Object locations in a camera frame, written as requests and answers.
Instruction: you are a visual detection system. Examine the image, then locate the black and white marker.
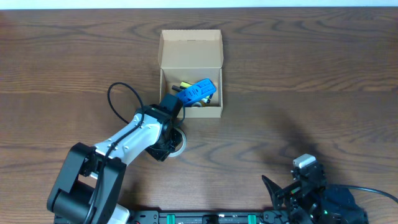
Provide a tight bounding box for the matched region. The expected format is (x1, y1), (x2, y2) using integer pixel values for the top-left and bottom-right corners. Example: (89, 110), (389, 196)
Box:
(172, 85), (182, 92)

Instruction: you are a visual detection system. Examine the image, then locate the yellow highlighter pen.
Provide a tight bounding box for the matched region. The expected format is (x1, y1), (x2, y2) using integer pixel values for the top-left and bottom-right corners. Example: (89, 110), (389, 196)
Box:
(180, 82), (192, 89)

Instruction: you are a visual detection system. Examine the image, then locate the small yellow tape roll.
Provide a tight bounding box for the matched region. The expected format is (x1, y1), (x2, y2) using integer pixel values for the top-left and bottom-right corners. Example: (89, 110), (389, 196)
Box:
(191, 101), (204, 107)

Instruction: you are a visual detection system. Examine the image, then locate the blue rectangular plastic block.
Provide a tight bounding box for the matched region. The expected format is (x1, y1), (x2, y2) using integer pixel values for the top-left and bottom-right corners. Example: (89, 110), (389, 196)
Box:
(176, 78), (216, 107)

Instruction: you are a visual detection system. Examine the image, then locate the large clear tape roll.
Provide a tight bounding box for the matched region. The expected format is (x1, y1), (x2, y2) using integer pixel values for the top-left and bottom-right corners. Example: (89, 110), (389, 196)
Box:
(169, 128), (187, 157)

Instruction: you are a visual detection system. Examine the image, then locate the brown cardboard box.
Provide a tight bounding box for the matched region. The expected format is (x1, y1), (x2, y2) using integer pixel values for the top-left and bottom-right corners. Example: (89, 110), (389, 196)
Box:
(158, 29), (224, 118)

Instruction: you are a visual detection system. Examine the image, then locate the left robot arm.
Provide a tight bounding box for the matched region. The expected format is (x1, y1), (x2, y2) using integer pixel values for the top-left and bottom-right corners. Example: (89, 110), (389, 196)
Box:
(47, 94), (185, 223)

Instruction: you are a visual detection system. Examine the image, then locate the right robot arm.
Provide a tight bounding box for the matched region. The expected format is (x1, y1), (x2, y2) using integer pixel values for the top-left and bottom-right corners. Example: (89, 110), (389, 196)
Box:
(262, 161), (369, 224)

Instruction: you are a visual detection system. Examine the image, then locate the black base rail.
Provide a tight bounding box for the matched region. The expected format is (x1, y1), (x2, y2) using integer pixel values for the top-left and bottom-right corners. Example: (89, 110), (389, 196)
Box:
(53, 209), (369, 224)

